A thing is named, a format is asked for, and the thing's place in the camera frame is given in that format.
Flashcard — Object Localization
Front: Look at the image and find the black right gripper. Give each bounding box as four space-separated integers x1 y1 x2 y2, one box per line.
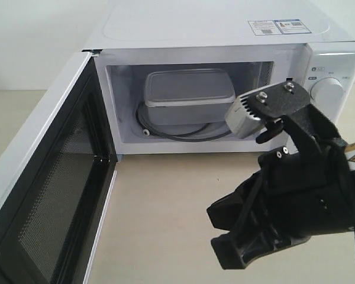
206 151 352 270

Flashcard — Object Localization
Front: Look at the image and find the white plastic lidded container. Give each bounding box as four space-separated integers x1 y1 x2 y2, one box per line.
144 69 235 125

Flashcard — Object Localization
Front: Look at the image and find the white microwave door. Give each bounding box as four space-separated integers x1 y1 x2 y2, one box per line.
0 51 117 283

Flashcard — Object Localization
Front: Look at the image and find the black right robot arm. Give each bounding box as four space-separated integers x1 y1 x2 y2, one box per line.
207 141 355 270

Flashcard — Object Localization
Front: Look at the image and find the glass microwave turntable plate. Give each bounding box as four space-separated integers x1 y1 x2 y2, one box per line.
135 96 228 142

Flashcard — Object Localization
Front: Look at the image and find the white microwave oven body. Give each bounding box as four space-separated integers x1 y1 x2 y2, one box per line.
83 1 355 155

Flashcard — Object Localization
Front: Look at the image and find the upper white control knob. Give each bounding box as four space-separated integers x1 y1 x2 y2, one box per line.
310 78 344 104

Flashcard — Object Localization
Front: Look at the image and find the blue white label sticker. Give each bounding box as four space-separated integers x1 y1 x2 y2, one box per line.
248 19 311 36

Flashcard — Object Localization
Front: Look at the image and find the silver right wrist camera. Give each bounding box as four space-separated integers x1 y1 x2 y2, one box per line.
225 81 310 144

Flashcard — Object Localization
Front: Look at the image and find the black turntable roller ring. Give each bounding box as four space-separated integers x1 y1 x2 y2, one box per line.
135 101 225 141

